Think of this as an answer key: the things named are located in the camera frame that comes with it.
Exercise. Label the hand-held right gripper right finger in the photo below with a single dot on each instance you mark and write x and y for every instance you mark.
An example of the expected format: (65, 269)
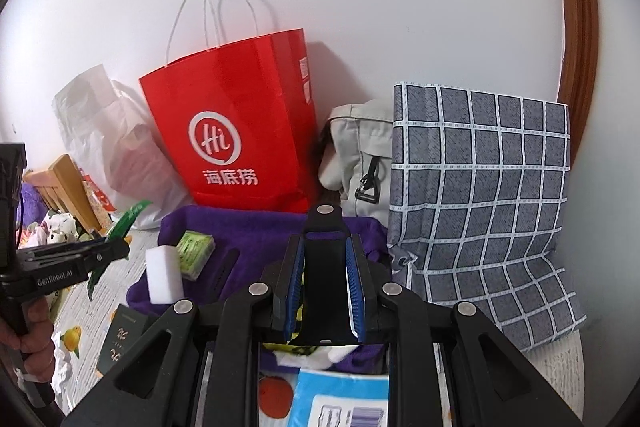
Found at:
(356, 287)

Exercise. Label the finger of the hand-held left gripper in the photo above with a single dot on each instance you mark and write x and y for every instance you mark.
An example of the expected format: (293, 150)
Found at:
(65, 248)
(107, 257)

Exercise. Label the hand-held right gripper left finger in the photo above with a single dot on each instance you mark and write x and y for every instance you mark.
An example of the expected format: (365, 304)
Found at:
(295, 287)

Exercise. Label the black plastic holder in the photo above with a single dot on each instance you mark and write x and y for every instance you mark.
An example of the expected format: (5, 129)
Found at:
(325, 287)

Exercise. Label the person's left hand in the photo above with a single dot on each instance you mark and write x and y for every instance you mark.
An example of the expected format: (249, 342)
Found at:
(40, 332)

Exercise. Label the purple plush toy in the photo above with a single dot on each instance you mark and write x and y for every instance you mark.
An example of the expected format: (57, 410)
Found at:
(32, 207)

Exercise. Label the white sponge block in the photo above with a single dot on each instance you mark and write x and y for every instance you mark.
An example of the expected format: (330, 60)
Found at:
(164, 274)

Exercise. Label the wooden chair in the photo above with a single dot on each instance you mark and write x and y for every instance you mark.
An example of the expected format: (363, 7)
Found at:
(67, 187)

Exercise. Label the purple towel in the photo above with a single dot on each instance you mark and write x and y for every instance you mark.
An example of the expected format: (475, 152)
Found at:
(250, 237)

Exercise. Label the dark green booklet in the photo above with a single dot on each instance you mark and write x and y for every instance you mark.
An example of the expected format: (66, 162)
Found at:
(122, 339)

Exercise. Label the green tissue pack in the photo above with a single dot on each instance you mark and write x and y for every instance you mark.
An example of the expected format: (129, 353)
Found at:
(195, 254)

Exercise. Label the fruit printed bedsheet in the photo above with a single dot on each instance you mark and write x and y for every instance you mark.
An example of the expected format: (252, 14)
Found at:
(70, 342)

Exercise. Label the white plastic bag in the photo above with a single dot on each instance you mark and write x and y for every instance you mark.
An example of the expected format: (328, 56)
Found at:
(115, 147)

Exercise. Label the blue and white packet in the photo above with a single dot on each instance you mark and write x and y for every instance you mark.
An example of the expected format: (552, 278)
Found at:
(340, 397)

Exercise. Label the beige fabric bag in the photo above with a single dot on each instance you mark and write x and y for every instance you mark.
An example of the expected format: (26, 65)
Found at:
(355, 147)

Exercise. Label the grey checked pillow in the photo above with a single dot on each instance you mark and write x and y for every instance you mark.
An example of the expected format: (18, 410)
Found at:
(480, 207)

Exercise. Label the red paper bag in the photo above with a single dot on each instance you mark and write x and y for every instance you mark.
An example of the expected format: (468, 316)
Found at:
(240, 122)

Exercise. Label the brown wooden frame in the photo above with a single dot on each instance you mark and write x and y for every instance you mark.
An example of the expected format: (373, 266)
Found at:
(580, 32)

